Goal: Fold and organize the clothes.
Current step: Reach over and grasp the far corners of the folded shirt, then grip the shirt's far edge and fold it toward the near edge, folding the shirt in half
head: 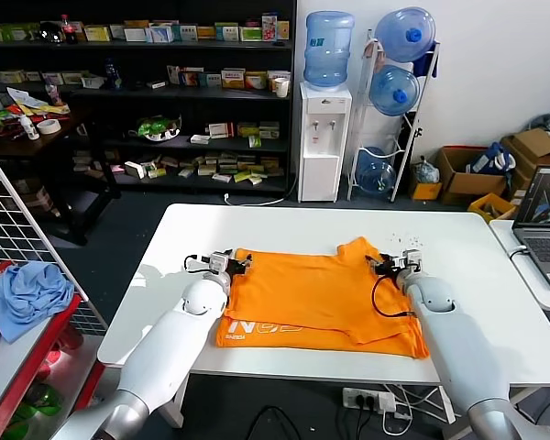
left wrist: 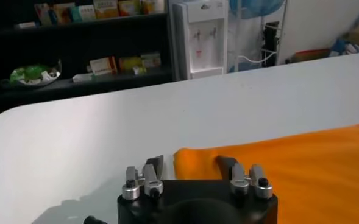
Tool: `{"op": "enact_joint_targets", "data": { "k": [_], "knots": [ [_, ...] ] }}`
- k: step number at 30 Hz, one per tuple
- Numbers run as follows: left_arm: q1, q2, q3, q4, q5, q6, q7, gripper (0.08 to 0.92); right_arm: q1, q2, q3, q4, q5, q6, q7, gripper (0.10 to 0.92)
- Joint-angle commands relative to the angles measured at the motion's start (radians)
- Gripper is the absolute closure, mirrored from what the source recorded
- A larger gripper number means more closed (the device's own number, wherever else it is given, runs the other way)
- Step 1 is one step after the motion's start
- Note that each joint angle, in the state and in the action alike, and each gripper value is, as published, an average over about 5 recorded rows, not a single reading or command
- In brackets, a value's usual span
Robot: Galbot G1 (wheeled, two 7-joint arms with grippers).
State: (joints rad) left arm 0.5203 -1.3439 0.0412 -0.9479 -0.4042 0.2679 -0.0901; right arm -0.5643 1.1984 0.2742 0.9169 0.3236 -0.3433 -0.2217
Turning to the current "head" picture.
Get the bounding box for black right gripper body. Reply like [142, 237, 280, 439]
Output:
[379, 256, 403, 280]

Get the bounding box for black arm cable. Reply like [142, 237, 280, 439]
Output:
[182, 254, 212, 275]
[370, 273, 416, 318]

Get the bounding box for labelled blue water jug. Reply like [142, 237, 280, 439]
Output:
[302, 11, 357, 90]

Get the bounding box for gray plastic bag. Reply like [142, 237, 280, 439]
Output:
[412, 158, 441, 185]

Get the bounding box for small yellow cardboard box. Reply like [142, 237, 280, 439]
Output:
[409, 181, 443, 202]

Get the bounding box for tall colourful box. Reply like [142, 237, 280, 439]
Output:
[261, 13, 279, 42]

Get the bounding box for green drink can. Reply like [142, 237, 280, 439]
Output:
[16, 382, 65, 418]

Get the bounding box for blue plastic bottle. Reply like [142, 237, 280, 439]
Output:
[103, 57, 123, 91]

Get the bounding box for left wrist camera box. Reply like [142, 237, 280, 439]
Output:
[209, 250, 233, 275]

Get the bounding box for green item in bowl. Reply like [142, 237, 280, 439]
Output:
[137, 115, 183, 142]

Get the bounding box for white red medicine box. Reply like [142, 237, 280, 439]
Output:
[207, 122, 236, 139]

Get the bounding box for black floor cable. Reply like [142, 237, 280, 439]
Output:
[240, 405, 303, 440]

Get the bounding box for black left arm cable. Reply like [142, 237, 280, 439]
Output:
[182, 254, 212, 275]

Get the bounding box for purple snack bag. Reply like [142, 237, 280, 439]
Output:
[43, 75, 63, 105]

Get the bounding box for white table leg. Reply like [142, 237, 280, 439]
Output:
[412, 384, 457, 425]
[158, 373, 190, 430]

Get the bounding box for white wire grid panel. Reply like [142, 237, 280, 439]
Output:
[0, 137, 110, 340]

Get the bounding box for dark blue hanging cloth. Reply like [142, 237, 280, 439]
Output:
[414, 40, 441, 79]

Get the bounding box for gray laptop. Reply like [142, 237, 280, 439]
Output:
[511, 165, 550, 293]

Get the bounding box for yellow plastic crate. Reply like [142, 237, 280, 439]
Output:
[467, 192, 518, 225]

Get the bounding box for light blue cloth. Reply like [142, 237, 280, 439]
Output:
[0, 260, 77, 345]

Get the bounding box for open brown cardboard box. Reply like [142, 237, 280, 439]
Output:
[436, 145, 510, 206]

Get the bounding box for blue white bag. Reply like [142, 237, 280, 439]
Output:
[467, 141, 518, 175]

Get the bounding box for white floor cable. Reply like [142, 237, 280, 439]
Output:
[223, 176, 300, 207]

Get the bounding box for closed brown cardboard box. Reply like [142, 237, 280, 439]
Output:
[500, 127, 550, 199]

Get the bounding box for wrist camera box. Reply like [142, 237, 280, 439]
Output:
[401, 249, 425, 271]
[209, 250, 233, 275]

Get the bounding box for beige hanging rag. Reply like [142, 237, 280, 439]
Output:
[364, 38, 386, 65]

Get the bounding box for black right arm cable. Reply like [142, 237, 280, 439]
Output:
[370, 273, 416, 318]

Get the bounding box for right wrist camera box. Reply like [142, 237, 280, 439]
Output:
[401, 249, 425, 271]

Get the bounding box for small white bottle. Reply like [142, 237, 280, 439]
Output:
[20, 113, 41, 141]

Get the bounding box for orange yellow medicine box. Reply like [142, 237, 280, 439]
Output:
[245, 71, 270, 92]

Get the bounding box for white water dispenser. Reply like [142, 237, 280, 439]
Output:
[299, 82, 353, 204]

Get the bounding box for small black device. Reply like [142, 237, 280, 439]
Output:
[412, 112, 425, 152]

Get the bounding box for white power strip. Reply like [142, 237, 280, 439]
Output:
[342, 387, 398, 413]

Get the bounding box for white metal jug rack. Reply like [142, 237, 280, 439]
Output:
[346, 29, 441, 204]

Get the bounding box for white blue medicine box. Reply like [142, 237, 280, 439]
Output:
[148, 23, 175, 44]

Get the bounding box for cola bottle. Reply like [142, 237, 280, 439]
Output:
[60, 13, 80, 46]

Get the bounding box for orange t-shirt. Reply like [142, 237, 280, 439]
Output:
[214, 236, 431, 361]

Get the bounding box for scattered dark crumbs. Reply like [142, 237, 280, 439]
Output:
[387, 233, 425, 253]

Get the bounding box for dark wooden table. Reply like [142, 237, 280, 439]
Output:
[0, 104, 123, 247]

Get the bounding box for black shelving unit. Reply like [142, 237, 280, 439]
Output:
[0, 0, 299, 198]

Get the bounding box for yellow red snack bags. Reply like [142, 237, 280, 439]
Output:
[16, 103, 72, 121]

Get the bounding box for shiny glass ball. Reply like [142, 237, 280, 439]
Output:
[38, 21, 65, 45]

